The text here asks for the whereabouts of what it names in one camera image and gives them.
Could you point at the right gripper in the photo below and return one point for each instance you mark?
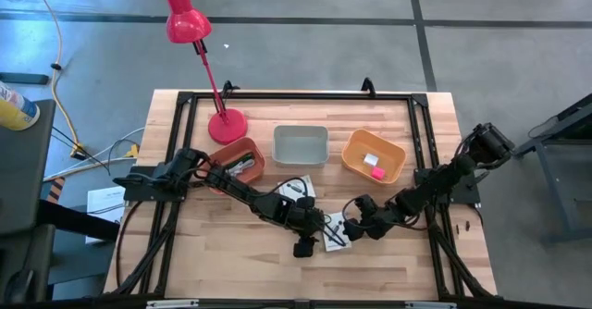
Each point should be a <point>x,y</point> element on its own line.
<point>381,223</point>

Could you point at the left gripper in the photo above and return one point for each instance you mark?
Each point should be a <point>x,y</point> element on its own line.
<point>305,218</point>

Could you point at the white card reader box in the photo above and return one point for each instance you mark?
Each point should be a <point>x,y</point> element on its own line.
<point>335,218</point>
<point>309,186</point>

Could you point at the pink cube charger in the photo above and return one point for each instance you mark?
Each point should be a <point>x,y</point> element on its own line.
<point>378,173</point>

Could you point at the white cube charger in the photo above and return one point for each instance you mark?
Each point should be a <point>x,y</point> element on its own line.
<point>371,159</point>

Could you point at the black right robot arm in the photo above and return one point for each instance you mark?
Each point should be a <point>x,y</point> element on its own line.
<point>485,142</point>

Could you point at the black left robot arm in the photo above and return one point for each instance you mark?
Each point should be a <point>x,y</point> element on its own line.
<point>231,186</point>

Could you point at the grey plastic bin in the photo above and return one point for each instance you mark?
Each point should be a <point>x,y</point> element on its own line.
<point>300,147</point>

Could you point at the yellow plastic bin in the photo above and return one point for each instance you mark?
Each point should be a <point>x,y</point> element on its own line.
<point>356,156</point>

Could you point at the orange-red plastic bin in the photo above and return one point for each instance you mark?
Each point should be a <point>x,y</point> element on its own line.
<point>240,144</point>

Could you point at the yellow plug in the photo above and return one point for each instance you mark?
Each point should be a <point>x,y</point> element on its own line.
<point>133,151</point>

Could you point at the white paper sheet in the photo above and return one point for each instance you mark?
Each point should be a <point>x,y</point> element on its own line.
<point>104,198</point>

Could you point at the black side table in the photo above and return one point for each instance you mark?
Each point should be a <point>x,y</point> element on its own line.
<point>569,184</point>

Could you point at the red desk lamp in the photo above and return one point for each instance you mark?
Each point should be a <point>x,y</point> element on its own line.
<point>187,22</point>

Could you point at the yellow black hazard tape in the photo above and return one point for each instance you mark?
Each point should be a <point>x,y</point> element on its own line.
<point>55,189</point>

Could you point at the dark grey cart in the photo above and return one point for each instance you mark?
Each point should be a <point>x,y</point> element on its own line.
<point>23,170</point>

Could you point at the yellow wipes canister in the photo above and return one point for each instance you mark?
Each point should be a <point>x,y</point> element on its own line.
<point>16,110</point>

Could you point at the black floor strip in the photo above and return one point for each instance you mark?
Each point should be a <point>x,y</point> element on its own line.
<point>23,78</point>

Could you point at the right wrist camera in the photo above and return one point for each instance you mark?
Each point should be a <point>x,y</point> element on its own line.
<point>366,203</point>

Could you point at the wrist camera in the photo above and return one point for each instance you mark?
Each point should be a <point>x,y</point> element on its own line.
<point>366,203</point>
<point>305,249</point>

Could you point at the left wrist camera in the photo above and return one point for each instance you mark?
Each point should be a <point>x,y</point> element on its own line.
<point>305,249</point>

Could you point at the silver bracket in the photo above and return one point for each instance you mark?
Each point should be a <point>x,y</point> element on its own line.
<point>430,305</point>
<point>171,304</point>

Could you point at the black aluminium table frame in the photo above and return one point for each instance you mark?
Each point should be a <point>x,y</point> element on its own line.
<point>300,95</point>

